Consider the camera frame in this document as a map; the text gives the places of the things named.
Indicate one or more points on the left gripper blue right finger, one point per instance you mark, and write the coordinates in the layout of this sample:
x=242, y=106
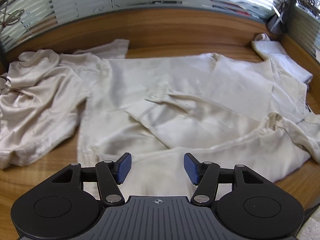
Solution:
x=203, y=175

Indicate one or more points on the dark grey desk object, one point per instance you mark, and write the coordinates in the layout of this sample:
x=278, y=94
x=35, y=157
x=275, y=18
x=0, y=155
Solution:
x=277, y=25

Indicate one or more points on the cream satin shirt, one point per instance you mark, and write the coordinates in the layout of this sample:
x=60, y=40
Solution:
x=219, y=109

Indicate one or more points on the beige garment pile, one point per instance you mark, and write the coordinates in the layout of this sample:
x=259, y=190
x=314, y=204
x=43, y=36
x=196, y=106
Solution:
x=40, y=107

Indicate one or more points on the folded white shirt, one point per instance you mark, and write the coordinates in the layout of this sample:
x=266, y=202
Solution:
x=273, y=50

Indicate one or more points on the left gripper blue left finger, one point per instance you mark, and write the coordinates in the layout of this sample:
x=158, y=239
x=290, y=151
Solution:
x=111, y=174

